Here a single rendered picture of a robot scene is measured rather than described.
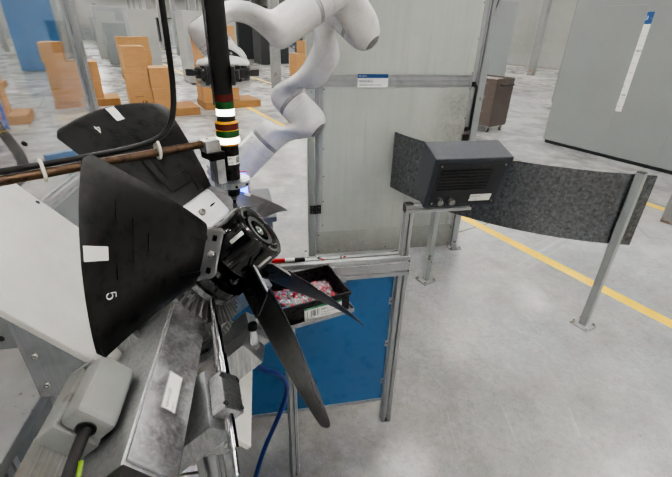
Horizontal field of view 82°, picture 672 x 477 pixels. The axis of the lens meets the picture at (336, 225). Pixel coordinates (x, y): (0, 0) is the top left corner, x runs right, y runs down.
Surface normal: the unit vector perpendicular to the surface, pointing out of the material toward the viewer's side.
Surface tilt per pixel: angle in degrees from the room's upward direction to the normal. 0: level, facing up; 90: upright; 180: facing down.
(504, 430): 0
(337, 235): 90
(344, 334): 90
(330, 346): 90
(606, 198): 90
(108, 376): 50
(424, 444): 0
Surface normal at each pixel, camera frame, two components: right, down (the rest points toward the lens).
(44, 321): 0.77, -0.62
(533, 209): -0.40, 0.40
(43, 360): 0.18, 0.44
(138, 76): 0.48, 0.40
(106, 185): 0.93, -0.22
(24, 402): 0.02, -0.89
